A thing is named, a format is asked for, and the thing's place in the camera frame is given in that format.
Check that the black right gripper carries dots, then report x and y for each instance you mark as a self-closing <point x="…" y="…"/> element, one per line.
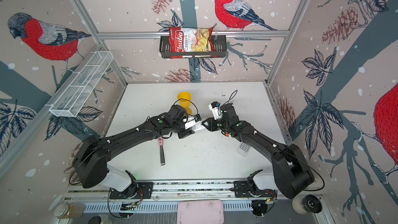
<point x="211" y="123"/>

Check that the yellow plastic goblet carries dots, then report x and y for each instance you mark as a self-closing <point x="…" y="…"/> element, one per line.
<point x="184" y="100"/>

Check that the white tape roll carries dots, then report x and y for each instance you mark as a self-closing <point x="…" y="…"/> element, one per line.
<point x="307" y="204"/>

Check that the glass jar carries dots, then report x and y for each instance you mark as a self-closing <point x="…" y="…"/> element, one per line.
<point x="69" y="211"/>

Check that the white air conditioner remote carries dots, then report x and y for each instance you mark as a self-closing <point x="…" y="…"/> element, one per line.
<point x="197" y="127"/>

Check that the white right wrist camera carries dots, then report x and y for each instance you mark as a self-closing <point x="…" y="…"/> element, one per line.
<point x="215" y="109"/>

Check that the pink tray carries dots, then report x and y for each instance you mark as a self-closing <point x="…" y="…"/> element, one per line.
<point x="200" y="212"/>

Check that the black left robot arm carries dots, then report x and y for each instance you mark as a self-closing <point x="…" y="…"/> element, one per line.
<point x="91" y="163"/>

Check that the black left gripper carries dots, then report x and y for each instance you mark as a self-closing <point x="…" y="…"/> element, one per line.
<point x="186" y="134"/>

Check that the black wall basket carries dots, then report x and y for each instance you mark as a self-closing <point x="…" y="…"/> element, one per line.
<point x="219" y="44"/>

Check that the red cassava chips bag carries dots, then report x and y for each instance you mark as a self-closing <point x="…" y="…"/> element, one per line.
<point x="183" y="40"/>

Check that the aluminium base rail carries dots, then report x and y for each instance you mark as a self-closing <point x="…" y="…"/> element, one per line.
<point x="161" y="190"/>

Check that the pink handled knife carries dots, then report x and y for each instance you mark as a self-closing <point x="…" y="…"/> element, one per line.
<point x="162" y="156"/>

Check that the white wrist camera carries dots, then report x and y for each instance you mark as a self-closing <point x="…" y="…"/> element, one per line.
<point x="192" y="121"/>
<point x="215" y="109"/>

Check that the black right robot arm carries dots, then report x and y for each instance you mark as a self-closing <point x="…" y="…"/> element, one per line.
<point x="291" y="173"/>

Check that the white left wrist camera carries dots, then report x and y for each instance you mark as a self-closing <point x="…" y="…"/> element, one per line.
<point x="192" y="121"/>

